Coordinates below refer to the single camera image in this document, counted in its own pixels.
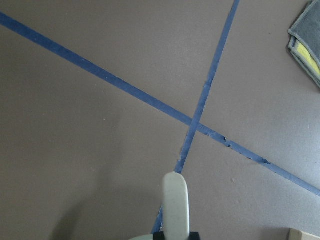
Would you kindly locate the yellow sponge cloth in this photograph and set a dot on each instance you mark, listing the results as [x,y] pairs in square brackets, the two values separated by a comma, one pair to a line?
[307,59]

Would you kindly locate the bamboo cutting board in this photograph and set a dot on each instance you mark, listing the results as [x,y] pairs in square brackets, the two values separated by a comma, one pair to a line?
[295,234]

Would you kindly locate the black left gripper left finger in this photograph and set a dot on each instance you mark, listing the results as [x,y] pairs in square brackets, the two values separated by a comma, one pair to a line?
[158,235]

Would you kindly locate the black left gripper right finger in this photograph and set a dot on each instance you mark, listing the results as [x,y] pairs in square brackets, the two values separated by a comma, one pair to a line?
[194,236]

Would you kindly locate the beige spoon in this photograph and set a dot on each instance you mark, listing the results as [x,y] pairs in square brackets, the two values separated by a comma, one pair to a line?
[176,213]

